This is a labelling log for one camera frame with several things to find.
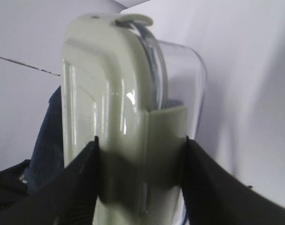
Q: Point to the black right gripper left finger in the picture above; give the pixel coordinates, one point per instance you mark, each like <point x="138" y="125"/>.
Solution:
<point x="69" y="199"/>

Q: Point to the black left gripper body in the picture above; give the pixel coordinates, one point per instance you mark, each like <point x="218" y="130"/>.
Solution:
<point x="13" y="186"/>

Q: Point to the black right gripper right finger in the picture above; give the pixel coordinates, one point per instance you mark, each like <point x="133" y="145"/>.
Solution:
<point x="212" y="196"/>

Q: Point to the navy blue lunch bag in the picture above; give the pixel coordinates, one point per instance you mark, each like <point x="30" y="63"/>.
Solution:
<point x="47" y="158"/>

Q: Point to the green lidded lunch box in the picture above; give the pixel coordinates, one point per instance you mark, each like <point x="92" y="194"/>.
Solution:
<point x="142" y="98"/>

